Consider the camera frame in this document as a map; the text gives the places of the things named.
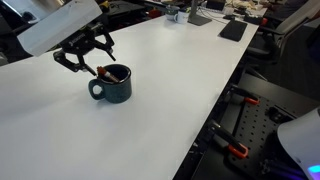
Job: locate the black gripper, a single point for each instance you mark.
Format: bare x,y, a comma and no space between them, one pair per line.
80,41

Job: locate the orange capped sharpie marker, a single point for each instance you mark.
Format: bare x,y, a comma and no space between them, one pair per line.
107,75

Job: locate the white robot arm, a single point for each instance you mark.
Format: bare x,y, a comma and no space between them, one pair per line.
56,26

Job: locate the dark teal speckled mug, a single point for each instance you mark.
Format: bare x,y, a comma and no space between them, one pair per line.
116,91

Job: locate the yellow red toy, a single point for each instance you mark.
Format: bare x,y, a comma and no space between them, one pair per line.
105,4

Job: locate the dark background desk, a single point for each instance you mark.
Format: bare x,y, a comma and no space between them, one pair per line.
126,10

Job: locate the black office chair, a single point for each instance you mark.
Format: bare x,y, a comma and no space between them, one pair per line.
28,16

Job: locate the red small object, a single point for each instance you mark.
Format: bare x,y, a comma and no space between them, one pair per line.
154,13

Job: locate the dark green mug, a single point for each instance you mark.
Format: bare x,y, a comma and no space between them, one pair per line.
170,13

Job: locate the white printed mug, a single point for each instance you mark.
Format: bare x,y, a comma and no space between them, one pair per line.
182,17

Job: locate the grey monitor stand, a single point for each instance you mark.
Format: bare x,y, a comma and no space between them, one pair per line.
197,18

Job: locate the black box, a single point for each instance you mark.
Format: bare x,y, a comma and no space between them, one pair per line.
215,4

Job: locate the black computer mouse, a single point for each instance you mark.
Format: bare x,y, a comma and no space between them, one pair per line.
229,17

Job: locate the black flat pad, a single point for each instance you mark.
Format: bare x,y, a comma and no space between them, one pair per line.
233,30

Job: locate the black perforated breadboard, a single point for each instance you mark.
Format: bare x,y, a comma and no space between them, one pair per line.
253,126

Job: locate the grey office chair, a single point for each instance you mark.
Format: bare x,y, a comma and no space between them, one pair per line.
286,23

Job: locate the white rounded device blue light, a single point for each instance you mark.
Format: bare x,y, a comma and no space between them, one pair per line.
300,143

